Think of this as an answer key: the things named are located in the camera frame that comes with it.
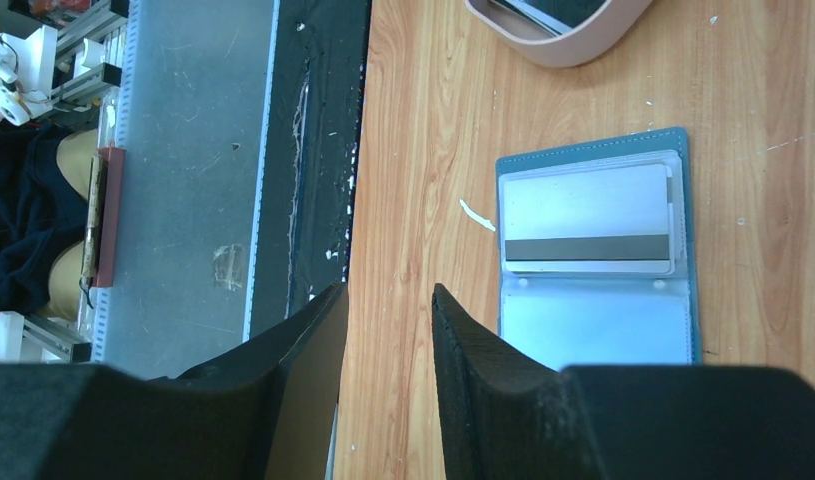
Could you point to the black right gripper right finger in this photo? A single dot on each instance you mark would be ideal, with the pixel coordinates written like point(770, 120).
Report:
point(504, 416)

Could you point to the teal leather card holder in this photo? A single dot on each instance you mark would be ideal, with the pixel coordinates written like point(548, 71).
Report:
point(560, 320)

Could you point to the yellow black credit card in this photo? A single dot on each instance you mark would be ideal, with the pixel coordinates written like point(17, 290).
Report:
point(556, 17)

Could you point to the small white paper scrap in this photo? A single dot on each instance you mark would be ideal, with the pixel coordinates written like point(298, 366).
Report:
point(484, 222)

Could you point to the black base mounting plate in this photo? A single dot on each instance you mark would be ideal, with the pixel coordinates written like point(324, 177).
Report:
point(312, 146)

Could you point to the pink oval card tray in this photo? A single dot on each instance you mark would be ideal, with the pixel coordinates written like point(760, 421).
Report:
point(584, 43)

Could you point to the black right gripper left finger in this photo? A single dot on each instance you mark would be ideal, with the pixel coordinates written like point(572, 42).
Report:
point(263, 410)

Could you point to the person in dark clothes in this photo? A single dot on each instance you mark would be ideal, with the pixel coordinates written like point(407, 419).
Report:
point(44, 189)

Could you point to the white card with magnetic stripe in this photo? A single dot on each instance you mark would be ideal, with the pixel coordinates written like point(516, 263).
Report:
point(597, 221)

